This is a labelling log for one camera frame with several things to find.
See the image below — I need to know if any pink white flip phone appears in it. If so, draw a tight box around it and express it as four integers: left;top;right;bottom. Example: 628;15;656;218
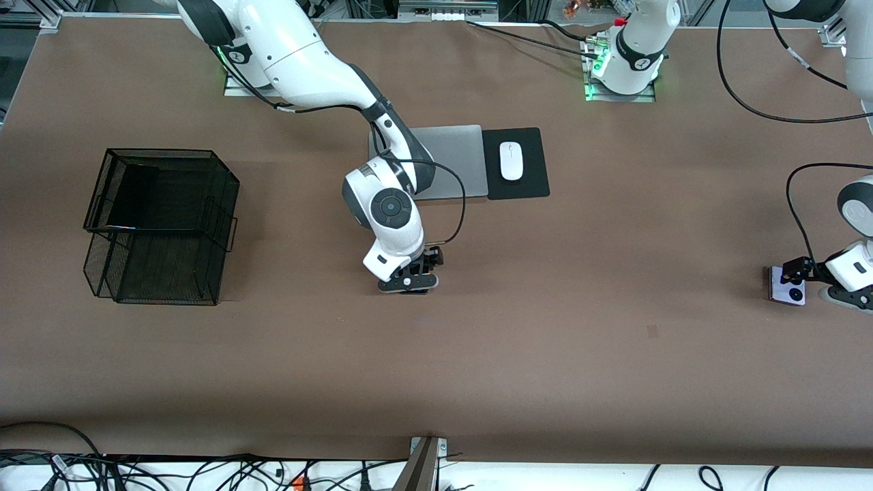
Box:
768;265;807;306

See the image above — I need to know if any silver laptop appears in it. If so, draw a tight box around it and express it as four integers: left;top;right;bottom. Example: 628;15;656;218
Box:
368;124;490;204

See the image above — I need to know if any white computer mouse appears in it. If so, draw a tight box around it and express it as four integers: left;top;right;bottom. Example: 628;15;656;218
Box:
499;141;524;181

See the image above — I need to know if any black mouse pad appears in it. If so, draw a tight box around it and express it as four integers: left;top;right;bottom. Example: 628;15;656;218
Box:
482;127;551;201

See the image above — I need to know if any grey power strip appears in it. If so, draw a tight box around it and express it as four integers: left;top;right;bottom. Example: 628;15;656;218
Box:
399;0;499;21

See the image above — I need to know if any black mesh two-tier tray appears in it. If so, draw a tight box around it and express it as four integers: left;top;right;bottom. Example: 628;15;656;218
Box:
83;149;240;306

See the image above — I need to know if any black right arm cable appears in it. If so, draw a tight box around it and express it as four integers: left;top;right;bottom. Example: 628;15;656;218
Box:
218;51;468;246

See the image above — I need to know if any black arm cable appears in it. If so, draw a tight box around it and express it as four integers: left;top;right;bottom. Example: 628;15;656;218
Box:
218;51;468;246
715;0;873;267

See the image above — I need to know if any aluminium table bracket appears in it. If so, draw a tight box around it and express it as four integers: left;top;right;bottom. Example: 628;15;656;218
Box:
392;436;449;491

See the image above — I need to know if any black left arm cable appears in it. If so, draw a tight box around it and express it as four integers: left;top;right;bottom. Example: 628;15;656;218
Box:
715;0;873;267

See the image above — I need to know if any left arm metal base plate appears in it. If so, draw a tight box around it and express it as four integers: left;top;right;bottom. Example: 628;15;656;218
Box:
585;38;657;103

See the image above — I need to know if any black cable on table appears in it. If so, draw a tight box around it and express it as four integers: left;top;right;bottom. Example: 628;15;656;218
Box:
466;19;608;59

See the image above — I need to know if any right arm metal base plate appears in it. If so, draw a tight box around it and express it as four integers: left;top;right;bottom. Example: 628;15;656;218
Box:
224;68;295;97

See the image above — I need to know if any black arched cable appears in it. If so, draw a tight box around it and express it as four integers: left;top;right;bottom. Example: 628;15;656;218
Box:
0;421;103;456

